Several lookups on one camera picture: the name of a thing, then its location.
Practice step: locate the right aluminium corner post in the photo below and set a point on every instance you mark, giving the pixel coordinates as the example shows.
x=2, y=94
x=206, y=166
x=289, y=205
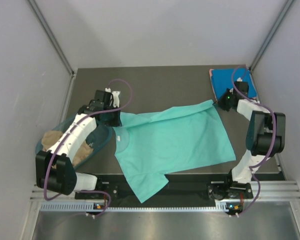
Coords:
x=287, y=6

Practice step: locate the aluminium frame rail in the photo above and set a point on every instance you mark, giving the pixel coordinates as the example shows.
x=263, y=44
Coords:
x=270, y=191

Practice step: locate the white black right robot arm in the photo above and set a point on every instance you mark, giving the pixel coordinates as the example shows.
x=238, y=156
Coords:
x=265, y=134

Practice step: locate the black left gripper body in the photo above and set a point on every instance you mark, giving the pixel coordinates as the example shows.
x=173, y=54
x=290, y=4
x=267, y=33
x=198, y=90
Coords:
x=112, y=119

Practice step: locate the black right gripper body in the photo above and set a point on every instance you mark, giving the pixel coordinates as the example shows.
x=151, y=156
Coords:
x=224, y=101

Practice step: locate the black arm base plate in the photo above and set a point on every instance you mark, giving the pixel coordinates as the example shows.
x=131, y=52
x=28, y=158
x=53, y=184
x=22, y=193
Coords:
x=177, y=190

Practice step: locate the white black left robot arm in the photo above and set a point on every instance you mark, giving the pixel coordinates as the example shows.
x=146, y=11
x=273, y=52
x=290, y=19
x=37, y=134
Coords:
x=54, y=167

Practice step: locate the folded pink t shirt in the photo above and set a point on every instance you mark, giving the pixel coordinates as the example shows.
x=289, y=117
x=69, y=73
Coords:
x=211, y=77

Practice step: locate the aluminium corner post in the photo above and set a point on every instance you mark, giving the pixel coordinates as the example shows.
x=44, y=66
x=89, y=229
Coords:
x=50, y=35
x=287, y=6

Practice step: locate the teal green t shirt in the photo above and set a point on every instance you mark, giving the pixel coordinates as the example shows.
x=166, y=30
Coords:
x=151, y=145

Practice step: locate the grey slotted cable duct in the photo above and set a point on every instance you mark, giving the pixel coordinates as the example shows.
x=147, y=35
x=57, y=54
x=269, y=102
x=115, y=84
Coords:
x=92, y=207

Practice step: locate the crumpled beige t shirt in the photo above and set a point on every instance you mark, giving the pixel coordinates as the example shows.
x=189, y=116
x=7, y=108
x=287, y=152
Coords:
x=51, y=137

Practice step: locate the left aluminium corner post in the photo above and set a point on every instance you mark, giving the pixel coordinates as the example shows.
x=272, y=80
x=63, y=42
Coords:
x=50, y=35

